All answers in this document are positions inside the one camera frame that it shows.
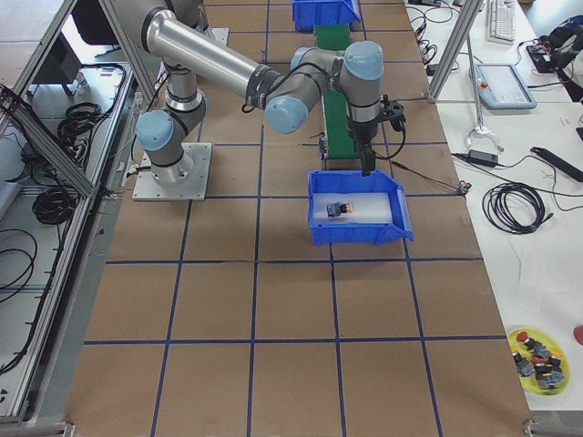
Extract red black power wire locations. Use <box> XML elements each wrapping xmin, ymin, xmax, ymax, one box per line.
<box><xmin>372</xmin><ymin>152</ymin><xmax>470</xmax><ymax>196</ymax></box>

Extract white foam pad right bin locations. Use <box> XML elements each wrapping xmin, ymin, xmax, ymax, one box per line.
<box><xmin>312</xmin><ymin>193</ymin><xmax>392</xmax><ymax>224</ymax></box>

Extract white keyboard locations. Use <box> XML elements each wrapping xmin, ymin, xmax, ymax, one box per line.
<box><xmin>485</xmin><ymin>0</ymin><xmax>516</xmax><ymax>45</ymax></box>

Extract coiled black cable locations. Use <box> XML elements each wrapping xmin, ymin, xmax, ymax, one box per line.
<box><xmin>481</xmin><ymin>182</ymin><xmax>555</xmax><ymax>235</ymax></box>

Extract black power adapter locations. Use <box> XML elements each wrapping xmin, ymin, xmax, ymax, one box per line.
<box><xmin>467</xmin><ymin>149</ymin><xmax>498</xmax><ymax>168</ymax></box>

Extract aluminium frame post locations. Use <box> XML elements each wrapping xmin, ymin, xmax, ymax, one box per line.
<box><xmin>427</xmin><ymin>0</ymin><xmax>482</xmax><ymax>103</ymax></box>

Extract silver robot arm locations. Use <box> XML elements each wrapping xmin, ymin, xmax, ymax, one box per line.
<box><xmin>115</xmin><ymin>1</ymin><xmax>384</xmax><ymax>175</ymax></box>

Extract yellow push button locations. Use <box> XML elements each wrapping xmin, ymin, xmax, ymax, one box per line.
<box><xmin>326</xmin><ymin>202</ymin><xmax>353</xmax><ymax>218</ymax></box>

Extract green conveyor belt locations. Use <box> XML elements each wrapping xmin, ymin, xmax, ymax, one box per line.
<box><xmin>315</xmin><ymin>25</ymin><xmax>361</xmax><ymax>165</ymax></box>

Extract blue bin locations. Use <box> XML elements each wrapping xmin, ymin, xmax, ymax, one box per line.
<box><xmin>292</xmin><ymin>0</ymin><xmax>361</xmax><ymax>32</ymax></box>
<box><xmin>308</xmin><ymin>170</ymin><xmax>414</xmax><ymax>246</ymax></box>

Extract yellow plate of buttons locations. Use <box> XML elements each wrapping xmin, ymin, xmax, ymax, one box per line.
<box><xmin>506</xmin><ymin>327</ymin><xmax>570</xmax><ymax>396</ymax></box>

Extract black flat tool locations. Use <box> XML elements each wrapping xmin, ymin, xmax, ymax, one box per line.
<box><xmin>530</xmin><ymin>147</ymin><xmax>583</xmax><ymax>182</ymax></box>

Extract green handled reacher grabber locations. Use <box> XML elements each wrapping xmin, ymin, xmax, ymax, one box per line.
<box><xmin>464</xmin><ymin>0</ymin><xmax>505</xmax><ymax>151</ymax></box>

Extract teach pendant tablet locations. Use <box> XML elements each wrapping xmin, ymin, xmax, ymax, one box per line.
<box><xmin>474</xmin><ymin>63</ymin><xmax>537</xmax><ymax>110</ymax></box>

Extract blue bin on left side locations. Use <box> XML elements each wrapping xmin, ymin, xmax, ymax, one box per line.
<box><xmin>292</xmin><ymin>0</ymin><xmax>361</xmax><ymax>32</ymax></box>

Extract blue bin on right side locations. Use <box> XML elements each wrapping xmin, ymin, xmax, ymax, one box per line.
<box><xmin>308</xmin><ymin>170</ymin><xmax>414</xmax><ymax>246</ymax></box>

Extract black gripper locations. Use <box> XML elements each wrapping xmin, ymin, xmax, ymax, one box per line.
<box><xmin>348</xmin><ymin>117</ymin><xmax>378</xmax><ymax>177</ymax></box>

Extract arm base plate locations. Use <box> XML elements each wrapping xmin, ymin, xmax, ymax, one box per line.
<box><xmin>203</xmin><ymin>27</ymin><xmax>230</xmax><ymax>46</ymax></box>
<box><xmin>133</xmin><ymin>142</ymin><xmax>212</xmax><ymax>201</ymax></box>

